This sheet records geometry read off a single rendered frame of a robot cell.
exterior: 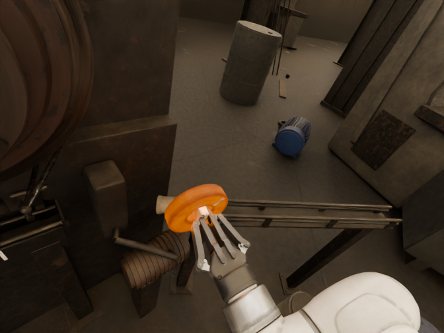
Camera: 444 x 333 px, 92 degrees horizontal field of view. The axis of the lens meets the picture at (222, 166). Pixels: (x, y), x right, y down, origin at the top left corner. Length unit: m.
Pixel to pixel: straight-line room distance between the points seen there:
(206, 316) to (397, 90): 2.40
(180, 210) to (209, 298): 0.91
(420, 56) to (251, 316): 2.47
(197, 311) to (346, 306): 0.96
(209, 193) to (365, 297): 0.32
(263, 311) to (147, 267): 0.46
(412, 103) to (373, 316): 2.28
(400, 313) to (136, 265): 0.64
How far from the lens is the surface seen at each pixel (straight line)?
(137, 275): 0.79
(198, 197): 0.46
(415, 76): 2.60
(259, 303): 0.43
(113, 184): 0.62
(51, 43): 0.40
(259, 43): 2.85
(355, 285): 0.46
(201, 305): 1.32
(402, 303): 0.47
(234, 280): 0.43
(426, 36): 2.65
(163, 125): 0.70
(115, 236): 0.75
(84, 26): 0.42
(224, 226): 0.50
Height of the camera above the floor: 1.26
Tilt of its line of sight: 41 degrees down
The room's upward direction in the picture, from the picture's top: 19 degrees clockwise
